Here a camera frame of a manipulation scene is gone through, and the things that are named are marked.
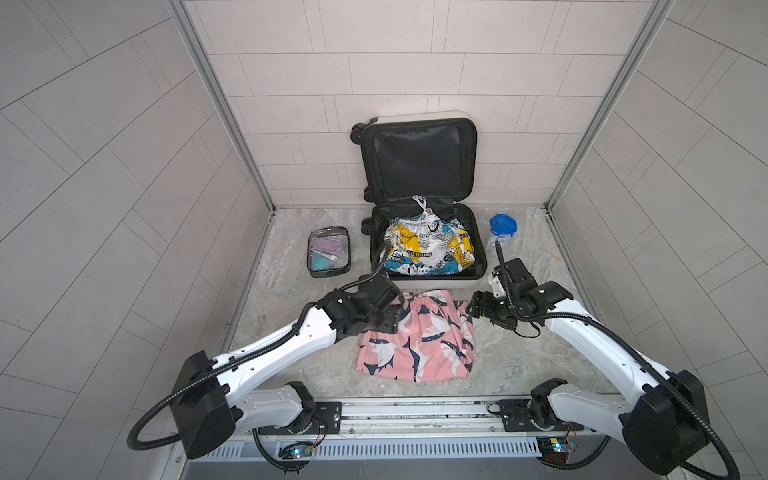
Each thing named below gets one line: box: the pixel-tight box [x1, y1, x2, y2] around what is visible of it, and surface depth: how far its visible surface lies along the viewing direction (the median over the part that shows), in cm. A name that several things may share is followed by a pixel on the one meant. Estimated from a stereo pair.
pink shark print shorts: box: [356, 290, 475, 383], surface depth 82 cm
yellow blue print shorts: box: [383, 195, 475, 276], surface depth 100 cm
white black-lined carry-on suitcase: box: [350, 111, 488, 291], surface depth 98 cm
